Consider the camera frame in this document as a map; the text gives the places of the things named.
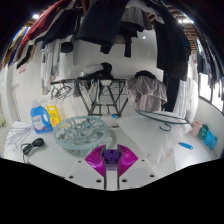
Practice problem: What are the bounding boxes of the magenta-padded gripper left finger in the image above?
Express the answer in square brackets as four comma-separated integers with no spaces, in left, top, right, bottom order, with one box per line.
[64,143,108,191]

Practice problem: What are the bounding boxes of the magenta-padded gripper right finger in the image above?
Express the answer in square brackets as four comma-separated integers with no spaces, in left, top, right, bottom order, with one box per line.
[116,143,158,191]

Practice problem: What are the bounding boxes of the purple charger block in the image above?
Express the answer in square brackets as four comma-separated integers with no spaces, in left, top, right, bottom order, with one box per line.
[101,148,122,173]

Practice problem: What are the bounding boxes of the white pillow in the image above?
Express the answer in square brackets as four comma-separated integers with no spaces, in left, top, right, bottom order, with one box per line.
[114,111,194,166]

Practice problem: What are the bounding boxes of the yellow plastic container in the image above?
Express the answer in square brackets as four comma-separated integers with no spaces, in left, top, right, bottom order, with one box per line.
[45,104,62,128]

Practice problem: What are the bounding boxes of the green clothes hanger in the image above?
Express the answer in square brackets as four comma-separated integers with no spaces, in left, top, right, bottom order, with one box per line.
[134,109,189,132]

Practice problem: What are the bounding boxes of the black folding drying rack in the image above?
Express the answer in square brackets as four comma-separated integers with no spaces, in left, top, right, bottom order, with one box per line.
[49,78,131,118]

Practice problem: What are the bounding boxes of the blue detergent bottle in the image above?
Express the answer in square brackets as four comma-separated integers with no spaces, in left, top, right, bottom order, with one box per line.
[29,99,53,135]

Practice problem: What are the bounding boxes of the grey draped garment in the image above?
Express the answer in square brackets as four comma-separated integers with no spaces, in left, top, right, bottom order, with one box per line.
[125,70,168,113]

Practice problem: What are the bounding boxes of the pink bucket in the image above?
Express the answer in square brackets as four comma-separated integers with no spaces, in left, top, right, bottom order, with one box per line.
[190,120,203,138]

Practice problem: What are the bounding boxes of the blue plastic slippers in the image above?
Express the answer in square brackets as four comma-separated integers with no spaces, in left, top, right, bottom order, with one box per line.
[204,130,218,150]

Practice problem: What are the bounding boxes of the black crumpled garment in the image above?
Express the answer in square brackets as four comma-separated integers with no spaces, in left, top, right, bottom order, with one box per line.
[81,61,114,81]

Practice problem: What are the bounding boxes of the window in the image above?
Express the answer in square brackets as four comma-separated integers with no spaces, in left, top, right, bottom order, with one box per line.
[198,71,224,114]

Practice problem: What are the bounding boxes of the row of dark hanging clothes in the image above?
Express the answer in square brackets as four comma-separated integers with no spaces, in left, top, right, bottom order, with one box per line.
[76,0,194,113]

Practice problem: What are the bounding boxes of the row of colourful hanging clothes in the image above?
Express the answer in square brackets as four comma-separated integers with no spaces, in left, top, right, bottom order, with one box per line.
[3,0,81,68]

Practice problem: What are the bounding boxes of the blue-handled brush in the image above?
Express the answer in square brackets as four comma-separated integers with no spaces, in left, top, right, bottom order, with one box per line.
[178,141,194,150]

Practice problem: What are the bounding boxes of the black coiled power cable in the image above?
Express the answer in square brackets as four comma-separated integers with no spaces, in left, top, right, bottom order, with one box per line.
[20,137,46,164]

